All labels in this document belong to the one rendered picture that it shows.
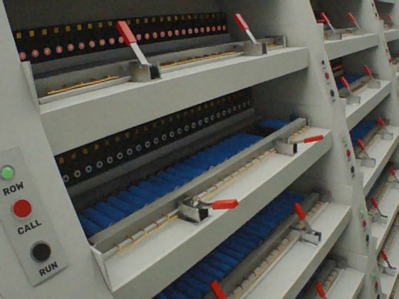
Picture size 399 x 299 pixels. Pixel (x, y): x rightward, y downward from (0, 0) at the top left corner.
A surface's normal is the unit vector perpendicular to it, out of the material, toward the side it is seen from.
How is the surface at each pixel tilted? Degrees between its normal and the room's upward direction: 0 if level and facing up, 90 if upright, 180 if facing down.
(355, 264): 90
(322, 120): 90
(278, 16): 90
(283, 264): 18
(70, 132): 108
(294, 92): 90
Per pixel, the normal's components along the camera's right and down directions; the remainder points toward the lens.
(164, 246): -0.10, -0.94
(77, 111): 0.74, 0.16
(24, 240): 0.68, -0.13
